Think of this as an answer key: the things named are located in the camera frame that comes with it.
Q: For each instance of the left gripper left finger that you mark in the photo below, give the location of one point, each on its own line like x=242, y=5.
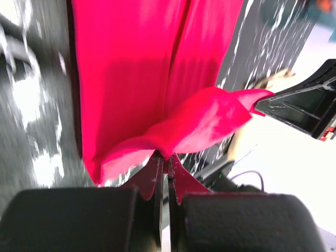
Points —
x=146, y=230

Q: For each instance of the folded beige t shirt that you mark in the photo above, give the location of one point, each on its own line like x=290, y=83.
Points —
x=252, y=133

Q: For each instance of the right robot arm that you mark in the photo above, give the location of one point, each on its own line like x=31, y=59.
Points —
x=214, y=177

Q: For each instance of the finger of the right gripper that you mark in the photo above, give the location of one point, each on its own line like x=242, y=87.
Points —
x=308, y=106

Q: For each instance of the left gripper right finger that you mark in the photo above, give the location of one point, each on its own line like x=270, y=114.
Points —
x=191, y=207

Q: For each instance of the teal laundry basket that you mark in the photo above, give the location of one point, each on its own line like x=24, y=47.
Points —
x=323, y=13

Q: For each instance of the red t shirt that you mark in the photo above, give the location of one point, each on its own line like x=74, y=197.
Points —
x=147, y=72

